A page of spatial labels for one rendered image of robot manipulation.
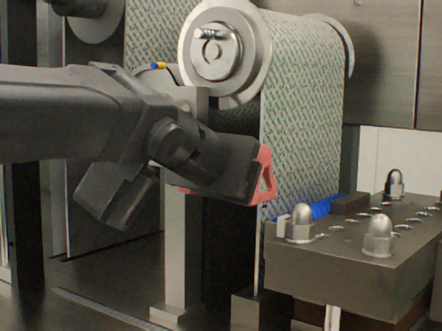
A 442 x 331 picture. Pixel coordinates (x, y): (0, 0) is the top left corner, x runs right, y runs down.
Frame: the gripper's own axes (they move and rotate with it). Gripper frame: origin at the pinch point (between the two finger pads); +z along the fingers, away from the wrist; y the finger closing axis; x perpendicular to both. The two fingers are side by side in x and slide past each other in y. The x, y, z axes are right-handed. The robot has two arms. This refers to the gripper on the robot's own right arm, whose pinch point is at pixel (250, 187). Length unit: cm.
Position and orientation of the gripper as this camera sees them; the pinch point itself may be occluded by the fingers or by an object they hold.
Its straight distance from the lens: 68.1
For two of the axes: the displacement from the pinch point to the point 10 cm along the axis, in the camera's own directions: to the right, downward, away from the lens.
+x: 3.0, -9.3, 2.0
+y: 7.9, 1.3, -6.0
